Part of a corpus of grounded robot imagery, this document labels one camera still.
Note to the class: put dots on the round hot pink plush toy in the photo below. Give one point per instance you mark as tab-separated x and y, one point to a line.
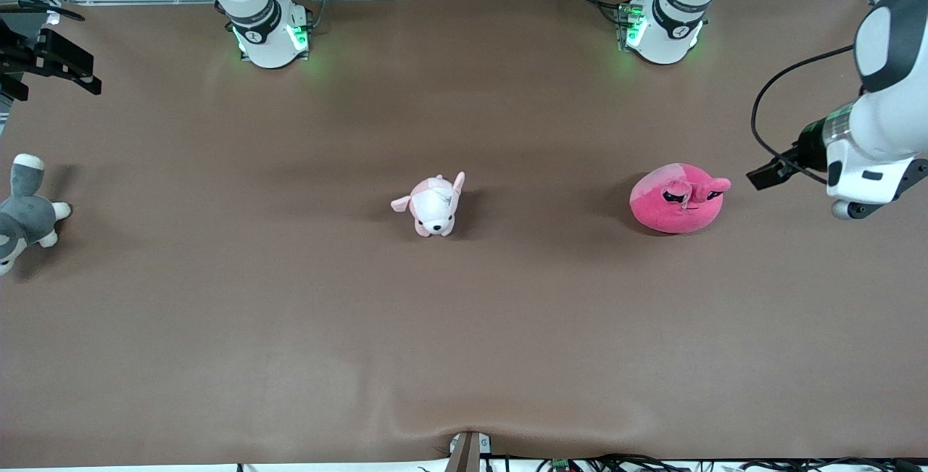
674	211

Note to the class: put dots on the brown camera mount bracket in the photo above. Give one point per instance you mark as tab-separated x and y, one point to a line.
467	454

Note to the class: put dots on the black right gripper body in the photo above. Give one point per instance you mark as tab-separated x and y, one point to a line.
22	59

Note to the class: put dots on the brown table cover mat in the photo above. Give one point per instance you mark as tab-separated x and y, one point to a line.
464	327

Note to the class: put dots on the grey white husky plush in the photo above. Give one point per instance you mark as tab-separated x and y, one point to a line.
29	218

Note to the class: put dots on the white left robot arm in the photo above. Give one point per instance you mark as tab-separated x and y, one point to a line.
892	109

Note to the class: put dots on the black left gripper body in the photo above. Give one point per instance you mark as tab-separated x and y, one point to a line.
807	146

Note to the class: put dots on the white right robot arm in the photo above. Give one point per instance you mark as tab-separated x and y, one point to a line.
268	44

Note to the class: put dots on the small green connector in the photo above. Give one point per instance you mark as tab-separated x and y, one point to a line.
560	464

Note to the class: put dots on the pale pink white puppy plush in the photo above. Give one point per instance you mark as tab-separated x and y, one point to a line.
433	207

